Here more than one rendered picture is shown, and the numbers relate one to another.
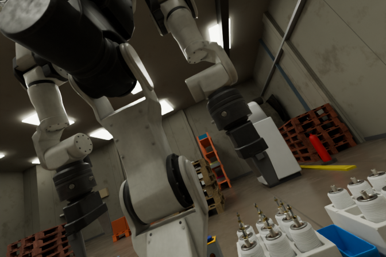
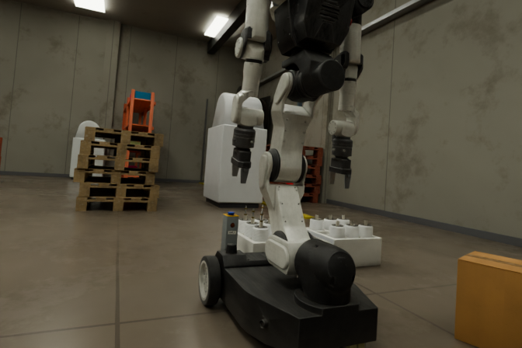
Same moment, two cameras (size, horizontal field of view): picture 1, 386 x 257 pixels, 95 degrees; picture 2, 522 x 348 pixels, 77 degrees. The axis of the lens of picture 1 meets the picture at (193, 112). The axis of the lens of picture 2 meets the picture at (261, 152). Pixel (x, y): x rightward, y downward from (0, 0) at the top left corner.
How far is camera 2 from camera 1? 1.17 m
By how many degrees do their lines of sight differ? 32
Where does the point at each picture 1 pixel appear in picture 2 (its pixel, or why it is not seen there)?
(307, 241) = not seen: hidden behind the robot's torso
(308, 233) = not seen: hidden behind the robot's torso
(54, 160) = (246, 120)
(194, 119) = (132, 53)
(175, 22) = (349, 87)
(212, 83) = (346, 132)
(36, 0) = (338, 75)
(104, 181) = not seen: outside the picture
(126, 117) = (297, 120)
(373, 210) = (337, 231)
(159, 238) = (283, 189)
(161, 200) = (294, 173)
